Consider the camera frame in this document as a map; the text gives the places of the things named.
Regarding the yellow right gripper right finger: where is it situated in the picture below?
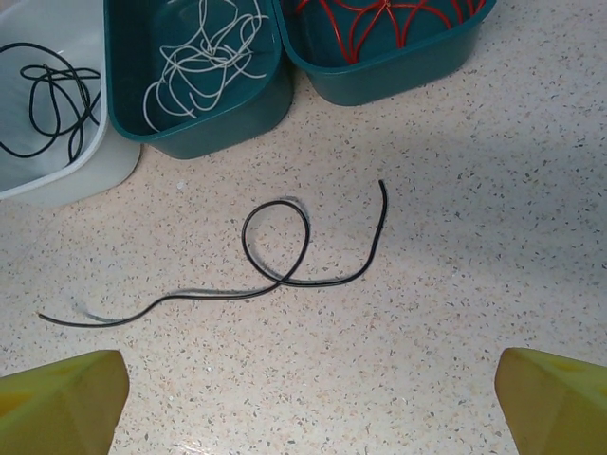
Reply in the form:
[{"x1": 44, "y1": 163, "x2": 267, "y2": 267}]
[{"x1": 494, "y1": 347, "x2": 607, "y2": 455}]

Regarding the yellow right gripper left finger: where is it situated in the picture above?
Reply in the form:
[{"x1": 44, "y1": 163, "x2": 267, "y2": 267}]
[{"x1": 0, "y1": 349, "x2": 130, "y2": 455}]

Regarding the white cable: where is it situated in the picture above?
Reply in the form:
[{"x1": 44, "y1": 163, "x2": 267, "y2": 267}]
[{"x1": 141, "y1": 0, "x2": 271, "y2": 134}]

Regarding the black cable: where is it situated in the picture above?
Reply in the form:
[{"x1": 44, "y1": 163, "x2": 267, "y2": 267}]
[
  {"x1": 0, "y1": 42, "x2": 103, "y2": 162},
  {"x1": 37, "y1": 178, "x2": 389, "y2": 329}
]

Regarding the teal plastic bin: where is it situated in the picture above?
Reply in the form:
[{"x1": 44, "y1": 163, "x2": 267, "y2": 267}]
[
  {"x1": 279, "y1": 0, "x2": 498, "y2": 107},
  {"x1": 102, "y1": 0, "x2": 295, "y2": 161}
]

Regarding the white plastic bin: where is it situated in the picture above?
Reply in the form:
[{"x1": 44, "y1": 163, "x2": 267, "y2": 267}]
[{"x1": 0, "y1": 0, "x2": 142, "y2": 209}]

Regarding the red cable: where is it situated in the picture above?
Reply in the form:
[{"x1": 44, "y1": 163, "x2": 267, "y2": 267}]
[
  {"x1": 386, "y1": 0, "x2": 480, "y2": 48},
  {"x1": 293, "y1": 0, "x2": 380, "y2": 65},
  {"x1": 350, "y1": 0, "x2": 409, "y2": 51}
]

